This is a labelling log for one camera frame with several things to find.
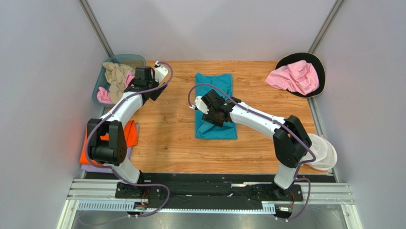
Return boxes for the right aluminium wall profile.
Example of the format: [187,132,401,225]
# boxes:
[308,0,345,54]

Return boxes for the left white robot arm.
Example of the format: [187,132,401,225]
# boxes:
[84,62,173,193]

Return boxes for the black round tray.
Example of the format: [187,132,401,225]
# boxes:
[274,52,326,99]

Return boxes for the folded orange t shirt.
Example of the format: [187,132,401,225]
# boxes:
[79,120,139,165]

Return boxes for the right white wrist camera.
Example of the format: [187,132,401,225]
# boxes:
[190,96,209,115]

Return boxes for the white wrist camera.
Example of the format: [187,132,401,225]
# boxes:
[190,96,209,115]
[154,62,169,83]

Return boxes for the left aluminium wall profile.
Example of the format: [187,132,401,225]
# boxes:
[78,0,114,57]

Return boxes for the pink t shirt in bin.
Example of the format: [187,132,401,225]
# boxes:
[96,70,136,104]

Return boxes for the translucent grey plastic bin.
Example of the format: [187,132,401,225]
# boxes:
[92,54,146,107]

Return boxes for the white mesh basket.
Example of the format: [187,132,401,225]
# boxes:
[305,134,337,171]

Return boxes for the aluminium wall profile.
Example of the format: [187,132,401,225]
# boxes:
[308,0,345,54]
[78,0,114,57]

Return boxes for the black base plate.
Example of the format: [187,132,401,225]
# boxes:
[115,173,305,210]

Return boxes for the pink t shirt on tray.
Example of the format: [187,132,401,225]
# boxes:
[264,60,320,96]

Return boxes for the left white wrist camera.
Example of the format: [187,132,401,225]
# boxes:
[154,62,169,83]

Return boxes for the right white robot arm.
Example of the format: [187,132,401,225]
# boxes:
[192,89,316,199]

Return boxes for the beige t shirt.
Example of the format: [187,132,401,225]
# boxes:
[102,62,135,104]

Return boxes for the aluminium frame rail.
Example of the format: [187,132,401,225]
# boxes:
[57,179,362,229]

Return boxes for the teal t shirt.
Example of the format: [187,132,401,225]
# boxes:
[195,73,237,140]

